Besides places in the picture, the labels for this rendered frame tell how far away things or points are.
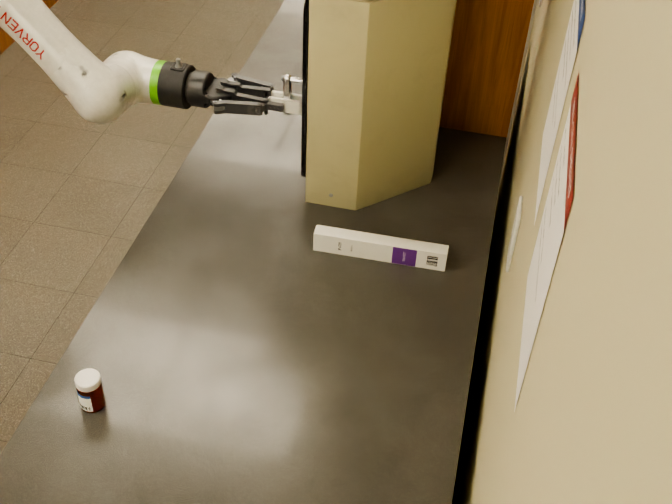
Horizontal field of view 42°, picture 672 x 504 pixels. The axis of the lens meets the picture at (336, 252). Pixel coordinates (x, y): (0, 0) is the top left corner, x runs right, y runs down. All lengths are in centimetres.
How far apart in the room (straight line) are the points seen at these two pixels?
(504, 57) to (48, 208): 200
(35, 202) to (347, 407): 224
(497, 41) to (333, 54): 48
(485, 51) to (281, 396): 94
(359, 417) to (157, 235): 60
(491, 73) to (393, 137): 36
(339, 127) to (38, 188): 202
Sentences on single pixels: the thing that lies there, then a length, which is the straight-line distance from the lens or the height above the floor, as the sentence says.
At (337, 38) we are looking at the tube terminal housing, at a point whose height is 133.
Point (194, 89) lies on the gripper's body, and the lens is 183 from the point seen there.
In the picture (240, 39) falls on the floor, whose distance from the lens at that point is 449.
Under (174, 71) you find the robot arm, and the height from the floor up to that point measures 119.
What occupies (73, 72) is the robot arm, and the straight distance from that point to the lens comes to 177.
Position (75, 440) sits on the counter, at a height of 94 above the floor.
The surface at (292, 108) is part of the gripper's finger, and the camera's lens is 180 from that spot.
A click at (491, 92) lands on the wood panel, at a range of 209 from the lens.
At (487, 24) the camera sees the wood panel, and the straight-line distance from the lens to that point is 201.
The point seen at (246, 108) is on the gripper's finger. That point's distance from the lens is 179.
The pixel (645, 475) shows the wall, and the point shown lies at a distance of 34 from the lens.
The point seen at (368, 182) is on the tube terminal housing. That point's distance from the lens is 183.
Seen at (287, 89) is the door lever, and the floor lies 118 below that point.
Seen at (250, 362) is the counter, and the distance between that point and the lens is 155.
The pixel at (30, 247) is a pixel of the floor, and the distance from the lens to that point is 332.
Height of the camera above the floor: 210
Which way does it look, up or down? 41 degrees down
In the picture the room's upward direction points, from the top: 3 degrees clockwise
